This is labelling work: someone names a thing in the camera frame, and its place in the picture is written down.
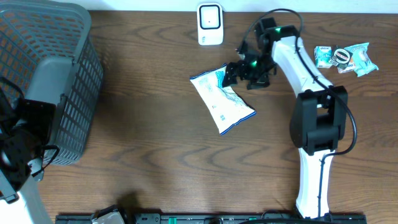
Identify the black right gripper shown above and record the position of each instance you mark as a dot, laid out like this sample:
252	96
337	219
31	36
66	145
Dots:
260	79

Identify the teal wet wipe packet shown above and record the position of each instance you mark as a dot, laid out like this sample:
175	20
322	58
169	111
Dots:
363	64

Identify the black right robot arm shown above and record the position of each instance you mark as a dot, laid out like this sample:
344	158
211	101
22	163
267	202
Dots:
319	116

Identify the teal tissue pack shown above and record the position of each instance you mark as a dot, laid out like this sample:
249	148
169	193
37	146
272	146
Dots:
322	55

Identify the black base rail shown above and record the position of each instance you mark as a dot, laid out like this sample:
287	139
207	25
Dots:
266	217

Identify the orange tissue pack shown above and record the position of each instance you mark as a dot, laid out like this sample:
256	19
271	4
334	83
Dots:
350	67

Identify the dark grey plastic basket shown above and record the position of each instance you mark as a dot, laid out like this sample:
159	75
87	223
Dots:
46	50

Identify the yellow white snack bag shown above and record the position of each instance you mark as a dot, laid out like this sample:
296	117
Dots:
225	106

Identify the white barcode scanner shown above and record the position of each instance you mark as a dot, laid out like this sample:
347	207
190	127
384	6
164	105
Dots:
210	24

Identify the dark green ointment box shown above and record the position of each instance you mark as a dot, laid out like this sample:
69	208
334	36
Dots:
340	57

